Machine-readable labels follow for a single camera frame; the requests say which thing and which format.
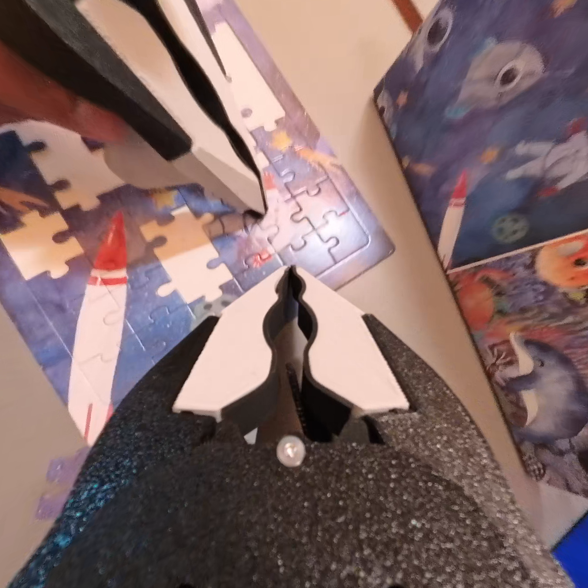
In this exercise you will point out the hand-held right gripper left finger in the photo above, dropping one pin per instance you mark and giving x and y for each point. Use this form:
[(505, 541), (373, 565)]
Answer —
[(225, 367)]

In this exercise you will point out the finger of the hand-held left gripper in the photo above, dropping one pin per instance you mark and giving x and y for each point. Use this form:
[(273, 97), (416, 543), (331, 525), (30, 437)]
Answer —
[(206, 25), (190, 119)]

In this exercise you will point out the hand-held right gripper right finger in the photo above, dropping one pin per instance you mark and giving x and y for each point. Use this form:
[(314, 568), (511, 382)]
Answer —
[(353, 367)]

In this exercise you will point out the space jigsaw puzzle board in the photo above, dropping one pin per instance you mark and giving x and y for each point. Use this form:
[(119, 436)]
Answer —
[(298, 202)]

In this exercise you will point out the beige desk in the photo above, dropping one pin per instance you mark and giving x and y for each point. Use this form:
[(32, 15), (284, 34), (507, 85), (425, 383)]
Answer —
[(330, 46)]

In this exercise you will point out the person's left hand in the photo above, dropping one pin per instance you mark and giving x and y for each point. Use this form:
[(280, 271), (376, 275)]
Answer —
[(36, 92)]

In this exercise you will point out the blue jigsaw puzzle piece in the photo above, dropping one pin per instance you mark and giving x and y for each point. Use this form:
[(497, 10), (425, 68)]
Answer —
[(69, 466), (49, 505)]

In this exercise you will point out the space print puzzle box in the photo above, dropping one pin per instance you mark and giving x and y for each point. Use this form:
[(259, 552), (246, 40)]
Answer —
[(505, 138)]

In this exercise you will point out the blue plastic bin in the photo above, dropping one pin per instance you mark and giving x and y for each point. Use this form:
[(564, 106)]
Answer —
[(572, 562)]

